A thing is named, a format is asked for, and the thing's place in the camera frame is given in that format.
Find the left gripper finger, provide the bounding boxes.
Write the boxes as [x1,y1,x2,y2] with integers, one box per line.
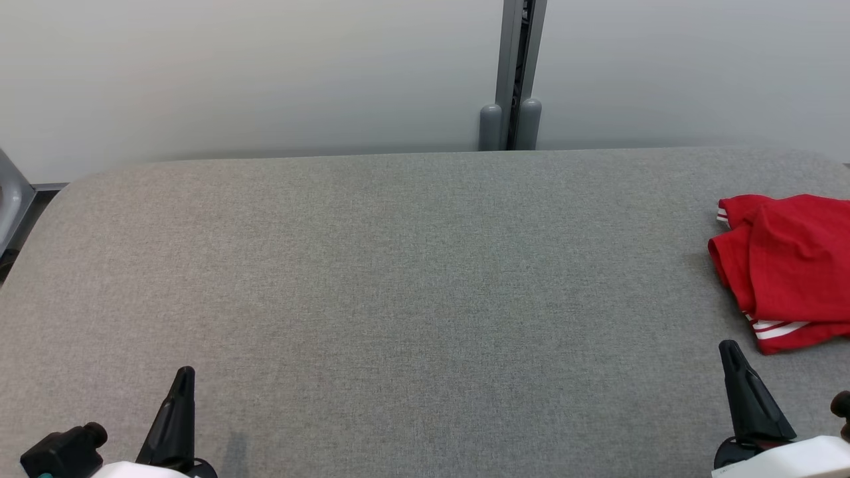
[169,366,197,474]
[135,370,180,469]

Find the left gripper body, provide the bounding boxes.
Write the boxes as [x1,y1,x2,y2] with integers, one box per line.
[89,457,219,478]

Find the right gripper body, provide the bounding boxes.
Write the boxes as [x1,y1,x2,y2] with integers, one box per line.
[710,434,850,478]

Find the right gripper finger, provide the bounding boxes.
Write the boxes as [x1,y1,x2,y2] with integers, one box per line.
[738,351,797,445]
[719,340,758,443]

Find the red shorts with white stripes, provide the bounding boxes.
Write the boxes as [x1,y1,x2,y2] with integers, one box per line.
[707,193,850,355]

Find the grey rounded post cap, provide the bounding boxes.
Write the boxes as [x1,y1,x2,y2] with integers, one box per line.
[479,103,504,152]
[517,98,543,151]

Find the grey metal partition post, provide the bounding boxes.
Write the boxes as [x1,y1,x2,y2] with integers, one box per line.
[495,0,549,152]

